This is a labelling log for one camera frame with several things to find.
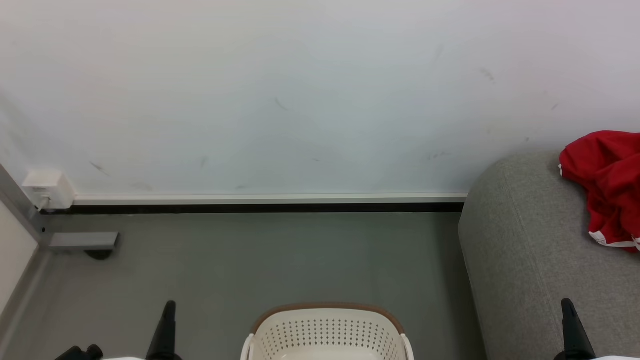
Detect red garment with white trim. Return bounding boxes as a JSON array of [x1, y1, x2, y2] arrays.
[[558, 130, 640, 254]]

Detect grey fabric sofa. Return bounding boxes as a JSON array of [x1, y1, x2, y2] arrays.
[[458, 151, 640, 360]]

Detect white partition panel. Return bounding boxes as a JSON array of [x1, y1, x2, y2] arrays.
[[0, 200, 40, 317]]

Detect grey metal table leg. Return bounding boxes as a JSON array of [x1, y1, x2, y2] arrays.
[[0, 164, 120, 261]]

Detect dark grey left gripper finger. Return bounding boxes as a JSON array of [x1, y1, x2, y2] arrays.
[[145, 300, 182, 360]]

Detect white and black baseboard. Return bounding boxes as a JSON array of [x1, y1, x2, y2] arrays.
[[41, 192, 469, 216]]

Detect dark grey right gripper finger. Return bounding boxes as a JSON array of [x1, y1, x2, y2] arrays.
[[560, 298, 596, 360]]

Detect cream perforated plastic laundry basket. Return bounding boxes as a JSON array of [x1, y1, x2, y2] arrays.
[[240, 302, 415, 360]]

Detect white wall socket box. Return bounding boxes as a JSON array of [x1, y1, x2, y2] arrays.
[[21, 170, 76, 211]]

